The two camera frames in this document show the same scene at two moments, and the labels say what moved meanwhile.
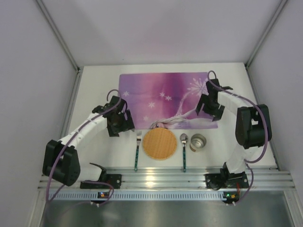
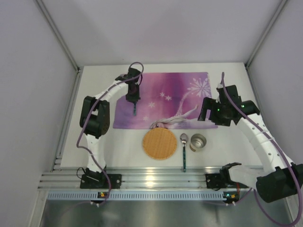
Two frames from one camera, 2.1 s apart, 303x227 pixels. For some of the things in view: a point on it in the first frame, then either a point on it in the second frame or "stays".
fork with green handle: (138, 137) -> (135, 109)
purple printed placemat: (166, 100) stays
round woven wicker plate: (160, 144) stays
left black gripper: (121, 125) -> (133, 98)
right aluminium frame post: (265, 34) stays
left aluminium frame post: (58, 34) stays
